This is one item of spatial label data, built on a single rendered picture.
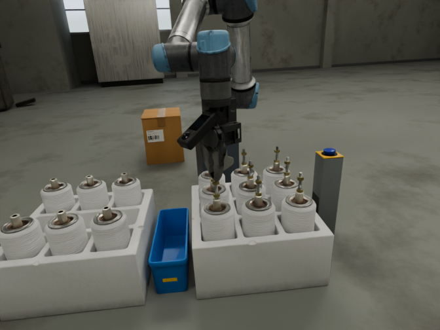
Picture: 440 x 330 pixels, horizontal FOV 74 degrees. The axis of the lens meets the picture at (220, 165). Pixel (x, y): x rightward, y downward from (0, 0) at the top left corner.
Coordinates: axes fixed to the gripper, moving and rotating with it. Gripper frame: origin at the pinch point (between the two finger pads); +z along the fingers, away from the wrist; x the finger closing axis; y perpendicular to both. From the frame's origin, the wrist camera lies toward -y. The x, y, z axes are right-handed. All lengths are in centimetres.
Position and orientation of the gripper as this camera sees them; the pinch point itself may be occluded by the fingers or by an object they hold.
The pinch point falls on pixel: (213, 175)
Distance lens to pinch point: 77.8
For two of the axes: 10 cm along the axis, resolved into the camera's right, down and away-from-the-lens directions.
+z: 0.4, 9.3, 3.7
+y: 7.7, -2.7, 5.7
